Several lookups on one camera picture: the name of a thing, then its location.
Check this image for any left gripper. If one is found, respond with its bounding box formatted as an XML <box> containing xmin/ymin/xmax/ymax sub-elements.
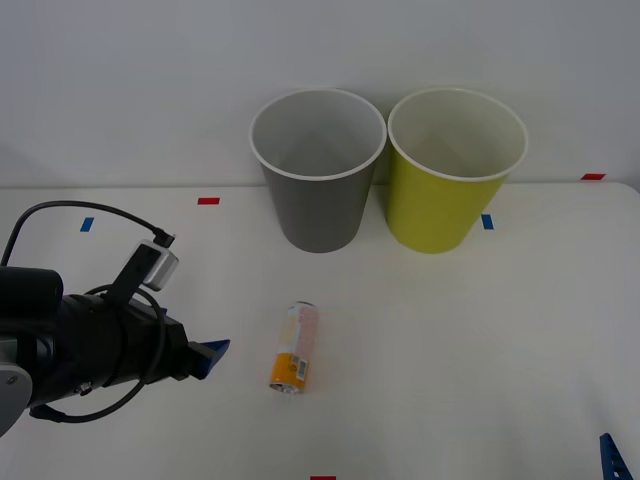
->
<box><xmin>60</xmin><ymin>292</ymin><xmax>232</xmax><ymax>402</ymax></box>

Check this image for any grey plastic waste bin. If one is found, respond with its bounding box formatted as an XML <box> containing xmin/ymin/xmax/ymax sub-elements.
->
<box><xmin>248</xmin><ymin>87</ymin><xmax>389</xmax><ymax>255</ymax></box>

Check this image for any orange and white drink can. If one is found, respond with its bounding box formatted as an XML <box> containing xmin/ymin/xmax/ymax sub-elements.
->
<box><xmin>266</xmin><ymin>300</ymin><xmax>322</xmax><ymax>397</ymax></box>

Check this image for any yellow-green plastic waste bin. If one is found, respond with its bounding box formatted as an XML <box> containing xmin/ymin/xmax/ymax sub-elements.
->
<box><xmin>386</xmin><ymin>87</ymin><xmax>530</xmax><ymax>255</ymax></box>

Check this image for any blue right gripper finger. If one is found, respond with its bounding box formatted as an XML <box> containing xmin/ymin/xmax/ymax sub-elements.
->
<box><xmin>598</xmin><ymin>432</ymin><xmax>636</xmax><ymax>480</ymax></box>

